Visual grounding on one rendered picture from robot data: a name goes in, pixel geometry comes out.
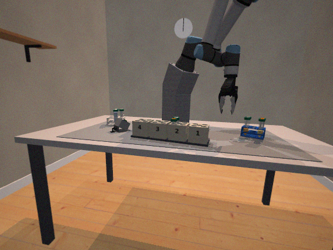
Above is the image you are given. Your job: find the beige tube rack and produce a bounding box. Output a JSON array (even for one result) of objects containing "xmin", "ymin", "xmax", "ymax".
[{"xmin": 107, "ymin": 116, "xmax": 115, "ymax": 126}]

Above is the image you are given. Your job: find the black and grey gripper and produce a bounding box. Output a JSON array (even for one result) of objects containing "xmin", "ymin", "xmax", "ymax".
[{"xmin": 218, "ymin": 74, "xmax": 238, "ymax": 114}]

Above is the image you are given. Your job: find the blue tube rack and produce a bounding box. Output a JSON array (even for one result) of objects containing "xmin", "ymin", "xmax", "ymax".
[{"xmin": 240, "ymin": 125, "xmax": 266, "ymax": 140}]

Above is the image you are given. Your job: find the beige bucket adapter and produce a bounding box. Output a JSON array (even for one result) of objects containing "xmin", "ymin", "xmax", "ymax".
[
  {"xmin": 132, "ymin": 119, "xmax": 154, "ymax": 137},
  {"xmin": 168, "ymin": 122, "xmax": 190, "ymax": 142},
  {"xmin": 188, "ymin": 123, "xmax": 209, "ymax": 144},
  {"xmin": 150, "ymin": 120, "xmax": 171, "ymax": 139}
]

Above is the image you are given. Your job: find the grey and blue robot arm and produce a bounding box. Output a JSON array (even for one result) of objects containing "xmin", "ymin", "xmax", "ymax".
[{"xmin": 175, "ymin": 0, "xmax": 258, "ymax": 92}]

